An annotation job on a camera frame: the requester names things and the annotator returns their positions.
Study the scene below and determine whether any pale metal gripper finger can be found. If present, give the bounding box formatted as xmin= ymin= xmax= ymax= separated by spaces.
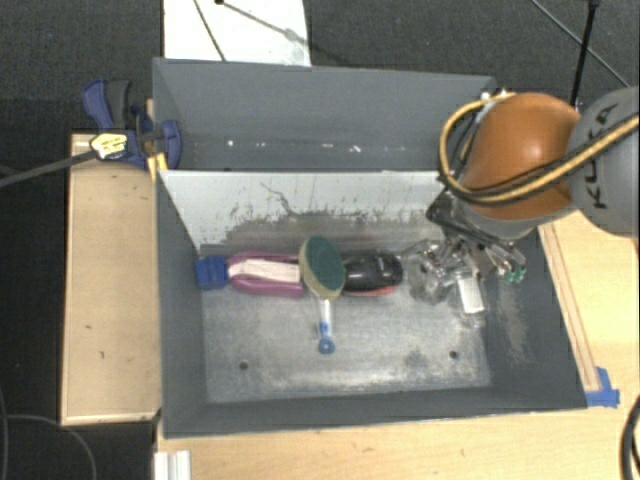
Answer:
xmin=422 ymin=260 xmax=459 ymax=289
xmin=402 ymin=239 xmax=450 ymax=269

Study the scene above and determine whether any clear glass thing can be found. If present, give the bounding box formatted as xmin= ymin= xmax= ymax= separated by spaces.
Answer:
xmin=408 ymin=263 xmax=454 ymax=306

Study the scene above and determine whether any black computer mouse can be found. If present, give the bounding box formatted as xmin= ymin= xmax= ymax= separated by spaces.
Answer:
xmin=341 ymin=253 xmax=405 ymax=294

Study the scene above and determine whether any green sponge dish brush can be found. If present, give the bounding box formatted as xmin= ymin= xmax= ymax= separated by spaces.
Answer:
xmin=298 ymin=234 xmax=348 ymax=356

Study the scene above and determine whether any grey metal bin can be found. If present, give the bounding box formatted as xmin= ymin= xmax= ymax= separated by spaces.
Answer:
xmin=151 ymin=56 xmax=589 ymax=440

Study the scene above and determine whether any purple bottle with blue cap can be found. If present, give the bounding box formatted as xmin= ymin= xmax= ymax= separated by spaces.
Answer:
xmin=194 ymin=251 xmax=307 ymax=300

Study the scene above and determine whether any pale wood board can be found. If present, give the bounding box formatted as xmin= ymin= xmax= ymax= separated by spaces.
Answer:
xmin=59 ymin=132 xmax=164 ymax=427

